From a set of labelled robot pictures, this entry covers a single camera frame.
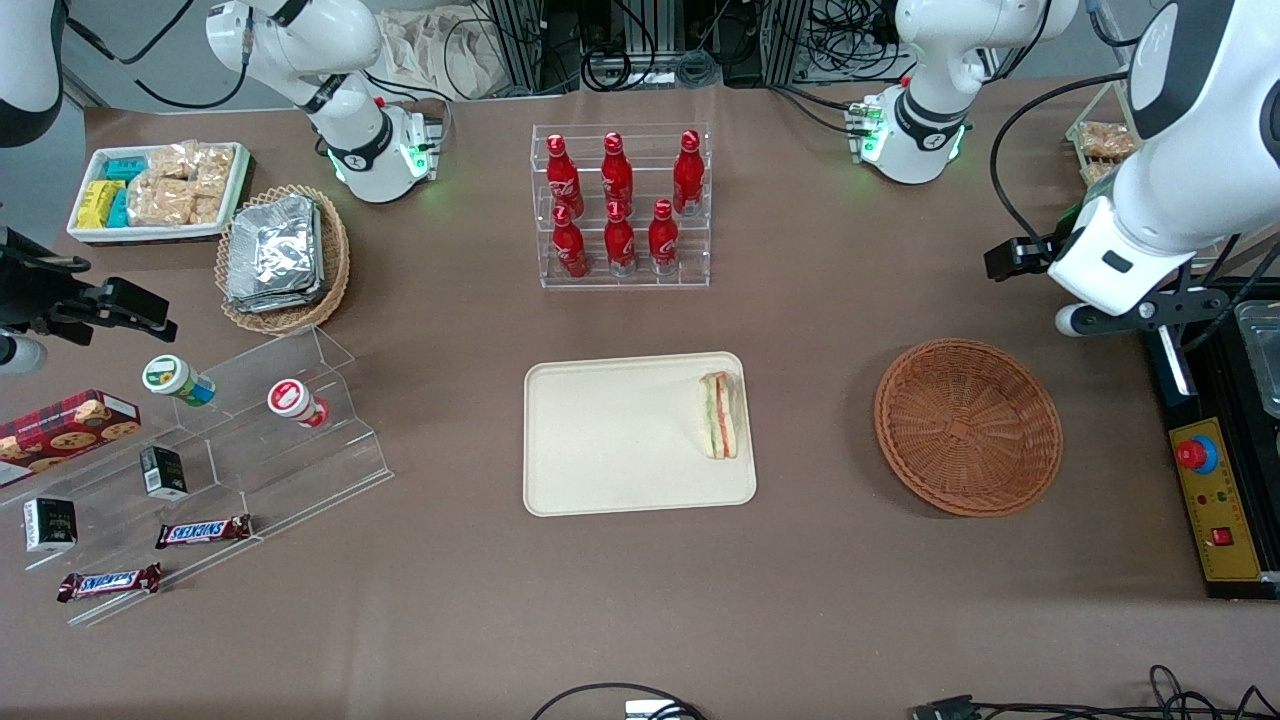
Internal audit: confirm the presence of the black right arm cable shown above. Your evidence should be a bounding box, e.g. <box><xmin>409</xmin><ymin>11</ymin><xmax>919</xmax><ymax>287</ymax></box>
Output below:
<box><xmin>62</xmin><ymin>0</ymin><xmax>253</xmax><ymax>111</ymax></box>

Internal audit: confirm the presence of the yellow snack packet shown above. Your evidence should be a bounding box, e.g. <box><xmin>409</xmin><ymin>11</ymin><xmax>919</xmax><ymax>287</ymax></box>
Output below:
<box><xmin>77</xmin><ymin>180</ymin><xmax>123</xmax><ymax>230</ymax></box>

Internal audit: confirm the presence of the cream plastic tray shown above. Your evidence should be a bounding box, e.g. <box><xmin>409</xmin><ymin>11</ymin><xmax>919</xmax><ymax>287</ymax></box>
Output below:
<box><xmin>524</xmin><ymin>352</ymin><xmax>758</xmax><ymax>518</ymax></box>

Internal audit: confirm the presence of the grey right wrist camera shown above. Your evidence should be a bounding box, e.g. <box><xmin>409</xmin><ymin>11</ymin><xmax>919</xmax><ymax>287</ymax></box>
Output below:
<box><xmin>0</xmin><ymin>335</ymin><xmax>48</xmax><ymax>376</ymax></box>

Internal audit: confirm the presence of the red lid yogurt cup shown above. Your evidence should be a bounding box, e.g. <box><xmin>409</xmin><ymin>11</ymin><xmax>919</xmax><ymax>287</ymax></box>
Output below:
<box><xmin>267</xmin><ymin>378</ymin><xmax>330</xmax><ymax>429</ymax></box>

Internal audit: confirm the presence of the metal pan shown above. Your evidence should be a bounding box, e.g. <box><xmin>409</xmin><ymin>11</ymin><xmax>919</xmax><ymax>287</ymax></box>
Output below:
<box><xmin>1235</xmin><ymin>300</ymin><xmax>1280</xmax><ymax>417</ymax></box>

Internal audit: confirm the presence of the white rectangular snack tray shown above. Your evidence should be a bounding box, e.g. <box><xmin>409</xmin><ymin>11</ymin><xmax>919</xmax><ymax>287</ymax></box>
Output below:
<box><xmin>67</xmin><ymin>142</ymin><xmax>251</xmax><ymax>245</ymax></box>

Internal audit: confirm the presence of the red emergency stop button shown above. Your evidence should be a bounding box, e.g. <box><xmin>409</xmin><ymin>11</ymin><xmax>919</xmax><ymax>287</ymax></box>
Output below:
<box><xmin>1176</xmin><ymin>435</ymin><xmax>1221</xmax><ymax>477</ymax></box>

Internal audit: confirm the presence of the small black box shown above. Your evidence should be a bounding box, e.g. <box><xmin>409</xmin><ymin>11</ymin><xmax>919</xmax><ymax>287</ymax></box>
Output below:
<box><xmin>23</xmin><ymin>497</ymin><xmax>78</xmax><ymax>554</ymax></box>
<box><xmin>139</xmin><ymin>446</ymin><xmax>189</xmax><ymax>501</ymax></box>

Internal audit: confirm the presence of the black cable tangle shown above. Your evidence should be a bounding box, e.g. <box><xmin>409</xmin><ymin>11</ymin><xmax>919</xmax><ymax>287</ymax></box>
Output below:
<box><xmin>975</xmin><ymin>664</ymin><xmax>1280</xmax><ymax>720</ymax></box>

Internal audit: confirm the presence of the black cable loop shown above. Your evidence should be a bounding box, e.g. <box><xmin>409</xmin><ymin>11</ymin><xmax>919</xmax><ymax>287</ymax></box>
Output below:
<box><xmin>530</xmin><ymin>683</ymin><xmax>709</xmax><ymax>720</ymax></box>

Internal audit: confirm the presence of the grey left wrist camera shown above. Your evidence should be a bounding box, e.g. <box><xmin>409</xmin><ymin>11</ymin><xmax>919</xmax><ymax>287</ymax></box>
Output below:
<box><xmin>1055</xmin><ymin>303</ymin><xmax>1113</xmax><ymax>338</ymax></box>

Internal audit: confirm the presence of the brown wicker basket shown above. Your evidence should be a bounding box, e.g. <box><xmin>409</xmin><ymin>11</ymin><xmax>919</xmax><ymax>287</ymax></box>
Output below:
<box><xmin>874</xmin><ymin>340</ymin><xmax>1063</xmax><ymax>518</ymax></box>

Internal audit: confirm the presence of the green lid yogurt cup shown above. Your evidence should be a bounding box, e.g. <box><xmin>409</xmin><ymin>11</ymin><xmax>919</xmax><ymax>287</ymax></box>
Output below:
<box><xmin>142</xmin><ymin>355</ymin><xmax>216</xmax><ymax>408</ymax></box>

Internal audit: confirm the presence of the white wire basket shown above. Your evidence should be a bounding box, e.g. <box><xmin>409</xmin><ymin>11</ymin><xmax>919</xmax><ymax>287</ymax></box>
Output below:
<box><xmin>1064</xmin><ymin>78</ymin><xmax>1143</xmax><ymax>189</ymax></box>

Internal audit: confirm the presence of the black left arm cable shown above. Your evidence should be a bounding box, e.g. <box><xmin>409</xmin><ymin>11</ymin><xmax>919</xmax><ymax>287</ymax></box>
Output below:
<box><xmin>989</xmin><ymin>70</ymin><xmax>1133</xmax><ymax>243</ymax></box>

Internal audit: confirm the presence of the clear acrylic bottle rack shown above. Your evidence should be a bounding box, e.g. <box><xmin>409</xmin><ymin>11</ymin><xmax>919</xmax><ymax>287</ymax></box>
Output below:
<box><xmin>532</xmin><ymin>123</ymin><xmax>713</xmax><ymax>289</ymax></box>

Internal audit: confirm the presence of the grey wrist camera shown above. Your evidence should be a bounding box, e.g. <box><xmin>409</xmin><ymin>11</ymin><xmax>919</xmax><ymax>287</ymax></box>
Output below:
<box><xmin>1055</xmin><ymin>303</ymin><xmax>1113</xmax><ymax>338</ymax></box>
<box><xmin>0</xmin><ymin>335</ymin><xmax>48</xmax><ymax>376</ymax></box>

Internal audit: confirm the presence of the beige cloth bag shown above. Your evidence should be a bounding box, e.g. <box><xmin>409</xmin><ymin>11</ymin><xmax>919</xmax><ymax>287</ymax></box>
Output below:
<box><xmin>378</xmin><ymin>8</ymin><xmax>503</xmax><ymax>101</ymax></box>

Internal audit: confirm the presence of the light oval wicker basket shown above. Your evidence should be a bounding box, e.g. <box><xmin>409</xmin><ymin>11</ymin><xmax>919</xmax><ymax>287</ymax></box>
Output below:
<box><xmin>215</xmin><ymin>185</ymin><xmax>351</xmax><ymax>334</ymax></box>

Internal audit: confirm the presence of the brown snickers bar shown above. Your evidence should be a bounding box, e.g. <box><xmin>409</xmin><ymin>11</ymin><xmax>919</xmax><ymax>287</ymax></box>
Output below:
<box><xmin>57</xmin><ymin>563</ymin><xmax>163</xmax><ymax>603</ymax></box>
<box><xmin>155</xmin><ymin>514</ymin><xmax>253</xmax><ymax>550</ymax></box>

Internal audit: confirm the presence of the triangular sandwich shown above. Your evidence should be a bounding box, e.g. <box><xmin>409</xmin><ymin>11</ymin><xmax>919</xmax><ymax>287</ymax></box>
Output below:
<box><xmin>697</xmin><ymin>371</ymin><xmax>742</xmax><ymax>461</ymax></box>

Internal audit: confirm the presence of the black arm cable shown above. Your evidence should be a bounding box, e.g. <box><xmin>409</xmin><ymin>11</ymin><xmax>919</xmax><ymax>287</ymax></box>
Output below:
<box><xmin>62</xmin><ymin>0</ymin><xmax>253</xmax><ymax>111</ymax></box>
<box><xmin>989</xmin><ymin>70</ymin><xmax>1133</xmax><ymax>243</ymax></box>

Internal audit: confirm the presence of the clear acrylic stepped shelf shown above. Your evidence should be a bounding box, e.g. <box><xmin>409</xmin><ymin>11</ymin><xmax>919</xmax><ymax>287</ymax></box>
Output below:
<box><xmin>0</xmin><ymin>325</ymin><xmax>394</xmax><ymax>628</ymax></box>

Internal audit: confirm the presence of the black yellow control box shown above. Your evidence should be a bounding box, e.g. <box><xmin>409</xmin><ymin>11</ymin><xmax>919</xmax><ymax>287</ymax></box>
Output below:
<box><xmin>1140</xmin><ymin>278</ymin><xmax>1280</xmax><ymax>601</ymax></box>

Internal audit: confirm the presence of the black cable connector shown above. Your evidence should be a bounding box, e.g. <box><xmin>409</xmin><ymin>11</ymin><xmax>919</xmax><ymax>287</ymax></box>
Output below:
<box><xmin>911</xmin><ymin>694</ymin><xmax>982</xmax><ymax>720</ymax></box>

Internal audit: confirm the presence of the background cable bundle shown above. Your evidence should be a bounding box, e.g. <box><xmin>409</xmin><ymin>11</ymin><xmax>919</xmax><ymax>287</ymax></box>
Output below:
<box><xmin>578</xmin><ymin>40</ymin><xmax>723</xmax><ymax>93</ymax></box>

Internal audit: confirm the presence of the red tartan cookie box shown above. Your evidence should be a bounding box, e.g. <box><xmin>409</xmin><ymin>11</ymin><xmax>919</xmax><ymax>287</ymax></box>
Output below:
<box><xmin>0</xmin><ymin>390</ymin><xmax>142</xmax><ymax>488</ymax></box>

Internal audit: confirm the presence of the red cola bottle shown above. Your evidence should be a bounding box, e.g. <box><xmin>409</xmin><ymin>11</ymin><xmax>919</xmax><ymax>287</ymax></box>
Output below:
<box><xmin>673</xmin><ymin>130</ymin><xmax>706</xmax><ymax>216</ymax></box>
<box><xmin>552</xmin><ymin>205</ymin><xmax>589</xmax><ymax>279</ymax></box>
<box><xmin>545</xmin><ymin>133</ymin><xmax>584</xmax><ymax>216</ymax></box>
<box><xmin>604</xmin><ymin>200</ymin><xmax>637</xmax><ymax>277</ymax></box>
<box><xmin>648</xmin><ymin>199</ymin><xmax>681</xmax><ymax>276</ymax></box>
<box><xmin>601</xmin><ymin>132</ymin><xmax>634</xmax><ymax>211</ymax></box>

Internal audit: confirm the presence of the silver foil packs stack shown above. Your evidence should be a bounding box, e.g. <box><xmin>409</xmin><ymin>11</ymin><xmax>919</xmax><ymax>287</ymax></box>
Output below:
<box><xmin>226</xmin><ymin>195</ymin><xmax>324</xmax><ymax>314</ymax></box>

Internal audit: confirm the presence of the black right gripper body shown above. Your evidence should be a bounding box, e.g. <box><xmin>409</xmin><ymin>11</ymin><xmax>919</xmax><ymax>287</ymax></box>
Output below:
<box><xmin>0</xmin><ymin>228</ymin><xmax>91</xmax><ymax>333</ymax></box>

